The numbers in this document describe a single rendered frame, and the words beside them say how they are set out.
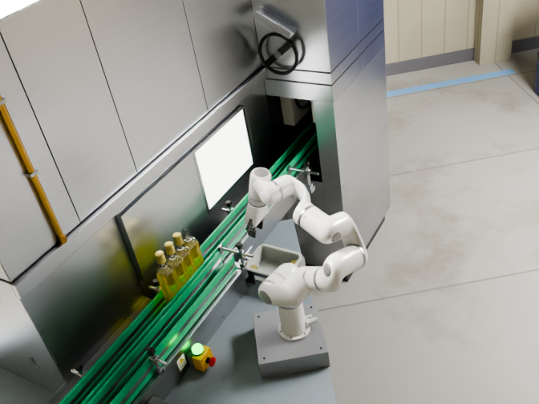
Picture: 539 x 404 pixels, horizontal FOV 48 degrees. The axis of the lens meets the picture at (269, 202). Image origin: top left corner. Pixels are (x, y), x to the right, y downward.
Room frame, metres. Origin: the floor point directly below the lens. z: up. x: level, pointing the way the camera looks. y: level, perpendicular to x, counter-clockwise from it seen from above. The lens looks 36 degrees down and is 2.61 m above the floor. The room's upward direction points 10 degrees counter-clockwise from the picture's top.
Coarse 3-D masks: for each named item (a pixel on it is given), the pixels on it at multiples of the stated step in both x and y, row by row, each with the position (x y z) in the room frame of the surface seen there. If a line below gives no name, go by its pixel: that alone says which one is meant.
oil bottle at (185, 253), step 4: (176, 248) 1.89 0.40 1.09; (184, 248) 1.88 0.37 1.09; (188, 248) 1.89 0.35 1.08; (176, 252) 1.87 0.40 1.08; (180, 252) 1.86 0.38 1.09; (184, 252) 1.87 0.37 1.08; (188, 252) 1.88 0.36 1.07; (180, 256) 1.86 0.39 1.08; (184, 256) 1.86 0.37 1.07; (188, 256) 1.87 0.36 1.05; (184, 260) 1.85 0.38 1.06; (188, 260) 1.87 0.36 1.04; (192, 260) 1.89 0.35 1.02; (184, 264) 1.85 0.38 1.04; (188, 264) 1.86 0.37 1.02; (192, 264) 1.88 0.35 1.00; (188, 268) 1.86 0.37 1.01; (192, 268) 1.88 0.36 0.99; (196, 268) 1.89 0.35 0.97; (188, 272) 1.85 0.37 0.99; (192, 272) 1.87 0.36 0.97; (188, 276) 1.85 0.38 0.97
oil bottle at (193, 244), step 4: (184, 240) 1.93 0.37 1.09; (188, 240) 1.92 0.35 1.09; (192, 240) 1.93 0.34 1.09; (196, 240) 1.93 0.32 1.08; (184, 244) 1.92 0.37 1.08; (188, 244) 1.91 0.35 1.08; (192, 244) 1.91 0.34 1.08; (196, 244) 1.93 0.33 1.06; (192, 248) 1.91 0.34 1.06; (196, 248) 1.92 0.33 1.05; (200, 248) 1.94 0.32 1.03; (192, 252) 1.90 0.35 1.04; (196, 252) 1.92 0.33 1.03; (200, 252) 1.93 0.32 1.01; (192, 256) 1.90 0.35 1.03; (196, 256) 1.91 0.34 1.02; (200, 256) 1.93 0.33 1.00; (196, 260) 1.91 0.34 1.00; (200, 260) 1.92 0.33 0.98; (196, 264) 1.90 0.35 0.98; (200, 264) 1.92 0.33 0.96
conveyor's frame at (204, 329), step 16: (304, 176) 2.62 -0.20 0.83; (272, 208) 2.34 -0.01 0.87; (288, 208) 2.45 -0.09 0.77; (272, 224) 2.32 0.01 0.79; (240, 240) 2.13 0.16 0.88; (256, 240) 2.19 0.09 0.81; (240, 272) 1.92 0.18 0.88; (224, 288) 1.84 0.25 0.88; (240, 288) 1.89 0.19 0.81; (224, 304) 1.79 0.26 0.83; (208, 320) 1.70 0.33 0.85; (224, 320) 1.77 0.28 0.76; (192, 336) 1.62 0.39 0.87; (208, 336) 1.68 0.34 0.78; (176, 352) 1.54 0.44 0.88; (176, 368) 1.52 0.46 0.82; (160, 384) 1.44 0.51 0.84; (144, 400) 1.37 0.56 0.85
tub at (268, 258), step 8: (264, 248) 2.11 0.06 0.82; (272, 248) 2.09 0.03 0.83; (280, 248) 2.07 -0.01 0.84; (256, 256) 2.07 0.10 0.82; (264, 256) 2.11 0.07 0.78; (272, 256) 2.09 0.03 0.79; (280, 256) 2.06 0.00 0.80; (288, 256) 2.04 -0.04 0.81; (296, 256) 2.02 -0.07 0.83; (248, 264) 2.01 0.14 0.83; (256, 264) 2.05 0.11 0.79; (264, 264) 2.06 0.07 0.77; (272, 264) 2.05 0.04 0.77; (280, 264) 2.05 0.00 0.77; (296, 264) 1.95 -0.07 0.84; (256, 272) 1.95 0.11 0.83; (264, 272) 1.93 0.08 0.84; (272, 272) 2.00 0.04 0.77
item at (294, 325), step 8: (280, 312) 1.57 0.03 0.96; (288, 312) 1.55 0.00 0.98; (296, 312) 1.55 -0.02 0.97; (280, 320) 1.59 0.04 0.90; (288, 320) 1.55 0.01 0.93; (296, 320) 1.55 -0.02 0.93; (304, 320) 1.57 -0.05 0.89; (312, 320) 1.59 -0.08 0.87; (280, 328) 1.60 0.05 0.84; (288, 328) 1.55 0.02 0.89; (296, 328) 1.55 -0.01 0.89; (304, 328) 1.56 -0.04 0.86; (288, 336) 1.55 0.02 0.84; (296, 336) 1.54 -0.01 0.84; (304, 336) 1.54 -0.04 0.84
